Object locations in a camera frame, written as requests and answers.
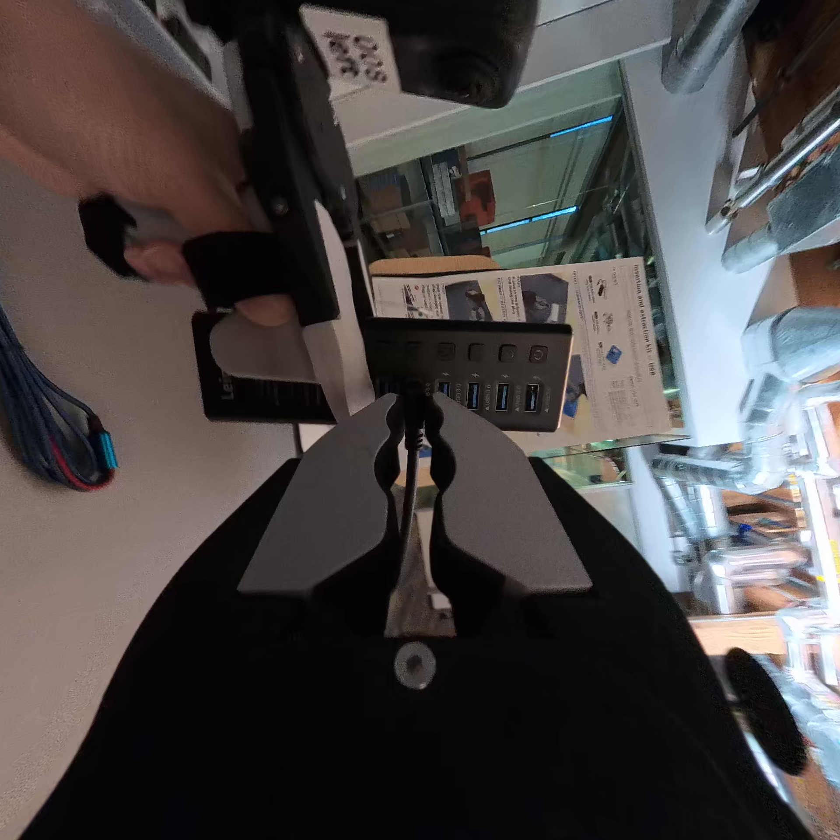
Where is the printed instruction sheet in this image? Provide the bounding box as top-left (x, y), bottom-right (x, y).
top-left (371, 259), bottom-right (676, 439)

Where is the silver air duct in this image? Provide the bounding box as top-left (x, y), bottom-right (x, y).
top-left (650, 0), bottom-right (840, 775)

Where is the orange plug usb cable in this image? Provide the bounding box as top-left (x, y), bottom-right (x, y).
top-left (397, 377), bottom-right (435, 549)

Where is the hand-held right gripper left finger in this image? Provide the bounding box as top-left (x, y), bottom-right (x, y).
top-left (238, 394), bottom-right (401, 597)

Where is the black usb hub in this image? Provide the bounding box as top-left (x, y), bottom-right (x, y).
top-left (192, 310), bottom-right (574, 434)

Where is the black metal shelf rack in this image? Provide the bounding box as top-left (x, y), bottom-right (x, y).
top-left (420, 150), bottom-right (500, 258)

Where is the blue braided usb cable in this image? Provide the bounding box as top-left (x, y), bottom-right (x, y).
top-left (0, 298), bottom-right (120, 493)

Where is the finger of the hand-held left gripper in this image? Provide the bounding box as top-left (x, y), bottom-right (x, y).
top-left (210, 200), bottom-right (378, 422)

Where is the person's left hand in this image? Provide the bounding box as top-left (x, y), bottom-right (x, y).
top-left (0, 0), bottom-right (293, 328)

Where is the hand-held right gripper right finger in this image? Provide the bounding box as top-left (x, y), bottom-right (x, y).
top-left (430, 392), bottom-right (593, 596)

